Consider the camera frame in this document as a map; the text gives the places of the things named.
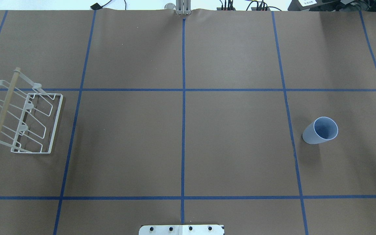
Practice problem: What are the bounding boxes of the light blue plastic cup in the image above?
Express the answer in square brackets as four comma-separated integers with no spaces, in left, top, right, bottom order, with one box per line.
[302,117,338,144]

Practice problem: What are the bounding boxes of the small black sensor puck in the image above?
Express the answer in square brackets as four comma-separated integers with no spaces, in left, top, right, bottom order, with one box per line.
[90,3,103,10]

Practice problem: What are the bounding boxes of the black device top right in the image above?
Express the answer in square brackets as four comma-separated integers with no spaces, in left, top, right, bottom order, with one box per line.
[288,0,376,12]

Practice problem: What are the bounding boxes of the aluminium frame post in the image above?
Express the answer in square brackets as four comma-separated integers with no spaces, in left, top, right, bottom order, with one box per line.
[175,0,192,15]

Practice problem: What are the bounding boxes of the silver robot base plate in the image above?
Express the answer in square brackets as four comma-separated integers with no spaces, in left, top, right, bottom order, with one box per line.
[138,224,225,235]

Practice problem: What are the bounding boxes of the white wire cup holder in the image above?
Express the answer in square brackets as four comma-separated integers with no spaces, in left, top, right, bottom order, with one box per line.
[0,67,64,154]

